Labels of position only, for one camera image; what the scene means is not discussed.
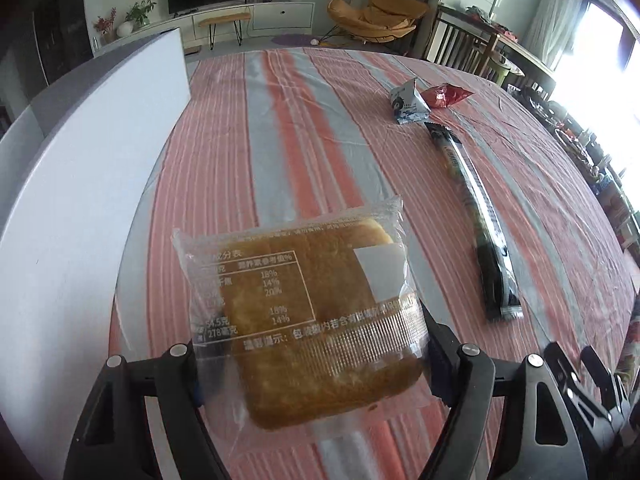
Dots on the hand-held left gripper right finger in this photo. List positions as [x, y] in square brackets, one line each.
[440, 370]

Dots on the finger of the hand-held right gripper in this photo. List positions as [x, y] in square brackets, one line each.
[585, 400]
[611, 390]

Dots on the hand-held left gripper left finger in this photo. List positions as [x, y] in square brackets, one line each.
[175, 375]

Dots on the bread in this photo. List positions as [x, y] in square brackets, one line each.
[300, 310]

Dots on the long green black snack packet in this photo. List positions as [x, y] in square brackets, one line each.
[480, 220]

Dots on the white board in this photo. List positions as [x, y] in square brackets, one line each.
[90, 200]

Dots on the clutter of small items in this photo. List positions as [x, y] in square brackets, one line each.
[595, 160]

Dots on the white blue snack packet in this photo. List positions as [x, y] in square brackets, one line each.
[407, 102]

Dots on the striped red grey tablecloth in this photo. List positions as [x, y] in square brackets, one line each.
[300, 135]

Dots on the red snack packet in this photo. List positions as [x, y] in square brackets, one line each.
[445, 95]

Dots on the pale green pot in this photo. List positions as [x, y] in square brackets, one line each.
[502, 70]

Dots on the grey panel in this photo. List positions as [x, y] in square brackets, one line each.
[75, 85]

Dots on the wooden side table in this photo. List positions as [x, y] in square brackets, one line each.
[525, 57]

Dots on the wooden chair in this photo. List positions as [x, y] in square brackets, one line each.
[457, 40]

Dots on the purple round rug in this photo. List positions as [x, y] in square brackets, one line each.
[292, 40]

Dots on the red flower plant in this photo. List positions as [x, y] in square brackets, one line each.
[105, 24]

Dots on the dark cabinet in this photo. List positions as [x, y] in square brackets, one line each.
[62, 35]

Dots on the pile of clothes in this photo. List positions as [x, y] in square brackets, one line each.
[482, 14]

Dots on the wooden bench with black legs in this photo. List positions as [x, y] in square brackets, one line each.
[225, 19]

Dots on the orange lounge chair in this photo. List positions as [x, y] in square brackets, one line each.
[380, 15]

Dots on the bushy green potted plant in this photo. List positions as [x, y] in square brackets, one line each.
[137, 15]

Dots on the white television cabinet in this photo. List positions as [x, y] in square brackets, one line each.
[285, 16]

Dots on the white curtain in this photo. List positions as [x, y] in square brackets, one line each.
[550, 5]

